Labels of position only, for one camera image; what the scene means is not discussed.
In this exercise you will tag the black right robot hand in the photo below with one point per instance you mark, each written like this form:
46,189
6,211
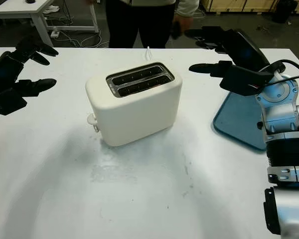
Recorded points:
246,53

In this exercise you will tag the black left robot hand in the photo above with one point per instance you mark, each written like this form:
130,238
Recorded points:
5,72

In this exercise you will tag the person's left hand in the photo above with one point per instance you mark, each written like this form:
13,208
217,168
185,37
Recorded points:
185,23

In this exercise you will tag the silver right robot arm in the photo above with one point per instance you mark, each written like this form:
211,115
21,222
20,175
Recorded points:
279,109

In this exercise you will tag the wooden crate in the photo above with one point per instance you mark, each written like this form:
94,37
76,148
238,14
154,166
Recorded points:
239,5

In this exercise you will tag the black bin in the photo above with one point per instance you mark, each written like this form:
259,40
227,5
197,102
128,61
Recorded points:
285,11

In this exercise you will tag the white power strip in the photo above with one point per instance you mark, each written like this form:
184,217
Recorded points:
54,33

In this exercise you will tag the person in black trousers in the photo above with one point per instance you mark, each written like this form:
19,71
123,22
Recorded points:
122,25

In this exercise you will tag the white desk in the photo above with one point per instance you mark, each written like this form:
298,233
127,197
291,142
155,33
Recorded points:
20,7

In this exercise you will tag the blue plastic tray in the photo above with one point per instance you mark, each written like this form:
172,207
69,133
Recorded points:
236,119

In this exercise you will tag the white shoe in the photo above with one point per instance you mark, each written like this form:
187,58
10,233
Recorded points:
51,9

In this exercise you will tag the white two-slot toaster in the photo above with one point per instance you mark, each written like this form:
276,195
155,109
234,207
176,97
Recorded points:
139,117

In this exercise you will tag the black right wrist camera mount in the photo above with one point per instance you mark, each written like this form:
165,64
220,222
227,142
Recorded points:
241,81

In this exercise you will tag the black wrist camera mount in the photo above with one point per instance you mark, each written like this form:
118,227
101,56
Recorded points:
241,81
7,102

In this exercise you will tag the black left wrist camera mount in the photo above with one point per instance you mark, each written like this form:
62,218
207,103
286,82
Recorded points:
7,102

